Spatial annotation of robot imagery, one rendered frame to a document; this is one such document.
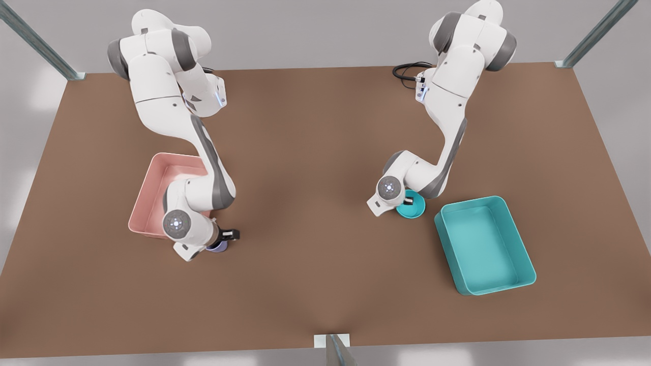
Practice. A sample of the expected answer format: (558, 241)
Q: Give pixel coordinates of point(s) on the teal bowl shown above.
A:
(416, 207)

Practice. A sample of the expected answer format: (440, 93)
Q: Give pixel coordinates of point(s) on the lavender cup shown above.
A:
(218, 247)

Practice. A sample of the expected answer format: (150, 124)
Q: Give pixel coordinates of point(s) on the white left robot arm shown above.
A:
(457, 76)

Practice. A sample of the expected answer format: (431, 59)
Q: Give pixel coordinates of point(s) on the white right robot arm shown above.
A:
(163, 96)

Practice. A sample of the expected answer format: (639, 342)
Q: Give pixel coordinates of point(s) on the pink plastic box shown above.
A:
(152, 193)

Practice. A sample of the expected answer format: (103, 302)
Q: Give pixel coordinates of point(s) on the teal plastic box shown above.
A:
(483, 246)

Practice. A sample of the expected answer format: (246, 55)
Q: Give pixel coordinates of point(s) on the silver frame post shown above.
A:
(335, 348)
(595, 33)
(35, 43)

